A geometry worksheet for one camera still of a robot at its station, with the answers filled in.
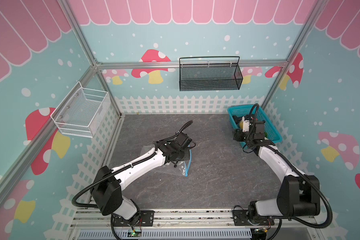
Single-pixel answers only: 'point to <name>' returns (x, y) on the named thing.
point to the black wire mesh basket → (210, 73)
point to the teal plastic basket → (258, 113)
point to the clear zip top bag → (177, 168)
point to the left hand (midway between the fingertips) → (184, 157)
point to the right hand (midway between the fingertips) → (237, 130)
